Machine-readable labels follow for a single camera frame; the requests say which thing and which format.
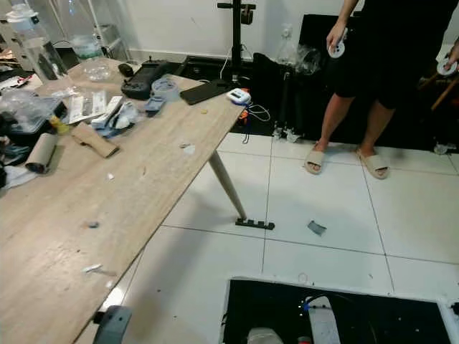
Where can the person right hand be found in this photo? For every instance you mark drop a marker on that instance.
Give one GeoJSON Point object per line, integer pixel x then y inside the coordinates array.
{"type": "Point", "coordinates": [336, 34]}

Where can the person left hand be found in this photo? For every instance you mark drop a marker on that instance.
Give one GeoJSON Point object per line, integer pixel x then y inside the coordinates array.
{"type": "Point", "coordinates": [454, 56]}

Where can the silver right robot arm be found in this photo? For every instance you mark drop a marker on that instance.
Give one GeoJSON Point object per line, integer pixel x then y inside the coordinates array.
{"type": "Point", "coordinates": [325, 328]}

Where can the person right forearm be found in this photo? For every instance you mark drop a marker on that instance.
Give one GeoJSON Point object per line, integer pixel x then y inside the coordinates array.
{"type": "Point", "coordinates": [346, 13]}

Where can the grey crumpled trash scrap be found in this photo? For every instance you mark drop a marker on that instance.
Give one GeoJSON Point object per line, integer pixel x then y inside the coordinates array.
{"type": "Point", "coordinates": [316, 228]}

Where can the clear plastic bag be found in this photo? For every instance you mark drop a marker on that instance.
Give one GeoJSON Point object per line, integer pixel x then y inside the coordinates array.
{"type": "Point", "coordinates": [303, 59]}

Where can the clear water bottle white lid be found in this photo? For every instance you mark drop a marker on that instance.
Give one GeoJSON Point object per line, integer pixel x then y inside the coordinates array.
{"type": "Point", "coordinates": [43, 50]}

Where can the person in black clothes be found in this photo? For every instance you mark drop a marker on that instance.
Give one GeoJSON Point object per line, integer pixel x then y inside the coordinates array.
{"type": "Point", "coordinates": [394, 43]}

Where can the clear plastic container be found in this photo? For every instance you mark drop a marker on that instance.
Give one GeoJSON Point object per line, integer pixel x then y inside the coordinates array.
{"type": "Point", "coordinates": [25, 107]}

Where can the clear plastic bottle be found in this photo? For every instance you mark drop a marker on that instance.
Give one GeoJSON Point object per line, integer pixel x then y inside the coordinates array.
{"type": "Point", "coordinates": [90, 51]}

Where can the black tripod stand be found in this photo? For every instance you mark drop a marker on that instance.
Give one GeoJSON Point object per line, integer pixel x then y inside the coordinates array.
{"type": "Point", "coordinates": [236, 43]}

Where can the white paper packets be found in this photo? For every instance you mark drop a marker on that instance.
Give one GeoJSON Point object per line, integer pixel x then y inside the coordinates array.
{"type": "Point", "coordinates": [86, 106]}

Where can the cardboard tube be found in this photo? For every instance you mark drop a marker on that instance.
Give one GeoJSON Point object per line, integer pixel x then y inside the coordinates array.
{"type": "Point", "coordinates": [41, 152]}

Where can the white device blue screen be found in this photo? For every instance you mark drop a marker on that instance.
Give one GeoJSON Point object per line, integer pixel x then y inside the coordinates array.
{"type": "Point", "coordinates": [239, 96]}

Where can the beige sandal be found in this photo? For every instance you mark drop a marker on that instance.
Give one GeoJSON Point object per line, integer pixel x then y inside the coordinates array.
{"type": "Point", "coordinates": [314, 162]}
{"type": "Point", "coordinates": [374, 165]}

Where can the brown cardboard piece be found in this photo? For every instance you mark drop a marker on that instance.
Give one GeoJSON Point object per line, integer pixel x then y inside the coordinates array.
{"type": "Point", "coordinates": [93, 140]}

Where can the black computer mouse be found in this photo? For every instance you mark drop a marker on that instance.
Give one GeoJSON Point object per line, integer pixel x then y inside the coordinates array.
{"type": "Point", "coordinates": [126, 69]}

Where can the blue white packet pile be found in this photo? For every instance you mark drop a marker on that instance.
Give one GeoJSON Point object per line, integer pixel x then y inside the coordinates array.
{"type": "Point", "coordinates": [118, 116]}

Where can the black flat phone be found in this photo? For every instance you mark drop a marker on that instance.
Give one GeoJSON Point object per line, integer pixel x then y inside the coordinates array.
{"type": "Point", "coordinates": [204, 92]}

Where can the black handheld controller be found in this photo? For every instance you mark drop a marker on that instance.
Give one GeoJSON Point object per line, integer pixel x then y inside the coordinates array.
{"type": "Point", "coordinates": [143, 82]}

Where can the beige table leg black foot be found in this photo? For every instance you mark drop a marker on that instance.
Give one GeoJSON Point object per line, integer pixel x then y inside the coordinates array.
{"type": "Point", "coordinates": [227, 183]}

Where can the white paper scrap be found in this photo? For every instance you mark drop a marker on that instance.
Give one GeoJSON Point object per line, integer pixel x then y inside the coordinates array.
{"type": "Point", "coordinates": [188, 149]}

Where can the small grey scrap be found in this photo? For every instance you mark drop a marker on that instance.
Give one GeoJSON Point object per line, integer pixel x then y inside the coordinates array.
{"type": "Point", "coordinates": [92, 224]}

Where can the thin white scrap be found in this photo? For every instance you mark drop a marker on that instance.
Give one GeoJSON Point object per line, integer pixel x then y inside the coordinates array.
{"type": "Point", "coordinates": [92, 268]}

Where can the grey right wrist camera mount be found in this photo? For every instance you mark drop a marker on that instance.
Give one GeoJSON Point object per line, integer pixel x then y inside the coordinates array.
{"type": "Point", "coordinates": [317, 302]}

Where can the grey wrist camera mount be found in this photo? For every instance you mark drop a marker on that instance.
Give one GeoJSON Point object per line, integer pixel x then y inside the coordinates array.
{"type": "Point", "coordinates": [112, 326]}
{"type": "Point", "coordinates": [317, 302]}

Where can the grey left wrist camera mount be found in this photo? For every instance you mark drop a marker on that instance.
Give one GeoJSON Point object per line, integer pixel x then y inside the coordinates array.
{"type": "Point", "coordinates": [112, 326]}

